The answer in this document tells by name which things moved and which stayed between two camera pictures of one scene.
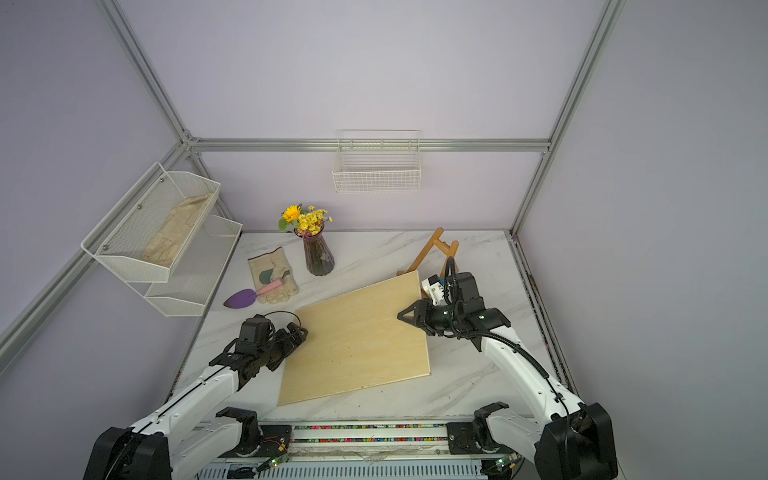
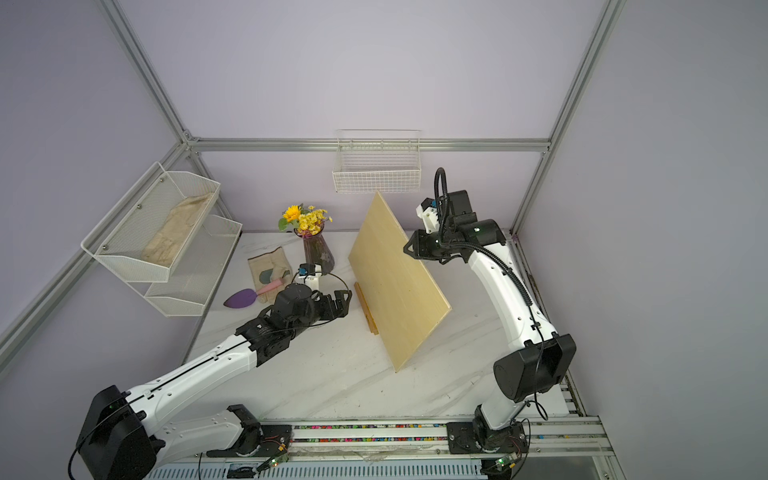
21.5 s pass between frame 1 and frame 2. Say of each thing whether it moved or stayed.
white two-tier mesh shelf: stayed
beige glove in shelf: stayed
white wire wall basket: stayed
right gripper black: moved
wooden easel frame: moved
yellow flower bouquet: stayed
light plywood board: moved
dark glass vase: stayed
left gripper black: moved
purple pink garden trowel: stayed
